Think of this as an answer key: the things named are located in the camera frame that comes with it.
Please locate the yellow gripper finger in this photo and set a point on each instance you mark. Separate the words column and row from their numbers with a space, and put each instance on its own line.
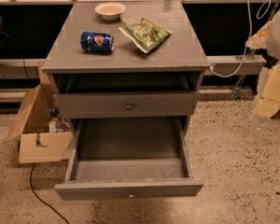
column 259, row 39
column 268, row 101

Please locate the green jalapeno chip bag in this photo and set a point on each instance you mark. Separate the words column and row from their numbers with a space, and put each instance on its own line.
column 146, row 34

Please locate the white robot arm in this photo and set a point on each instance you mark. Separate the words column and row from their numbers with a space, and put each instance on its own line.
column 268, row 37

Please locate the closed grey upper drawer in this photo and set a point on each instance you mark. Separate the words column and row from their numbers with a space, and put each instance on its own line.
column 126, row 104

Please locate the grey wooden drawer cabinet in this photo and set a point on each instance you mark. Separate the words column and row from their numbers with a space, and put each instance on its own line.
column 177, row 64

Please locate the open grey lower drawer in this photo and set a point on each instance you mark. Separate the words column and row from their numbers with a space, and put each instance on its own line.
column 128, row 158

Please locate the metal stand pole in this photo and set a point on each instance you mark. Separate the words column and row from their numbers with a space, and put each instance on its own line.
column 267, row 37

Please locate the white paper bowl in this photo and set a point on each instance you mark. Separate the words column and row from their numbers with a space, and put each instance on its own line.
column 110, row 11

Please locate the blue pepsi can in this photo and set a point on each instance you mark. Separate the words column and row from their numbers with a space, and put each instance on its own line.
column 97, row 42

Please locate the open cardboard box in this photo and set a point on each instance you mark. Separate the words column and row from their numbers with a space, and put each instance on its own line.
column 42, row 136

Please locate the metal window rail ledge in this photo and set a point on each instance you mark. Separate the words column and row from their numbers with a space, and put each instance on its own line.
column 28, row 69

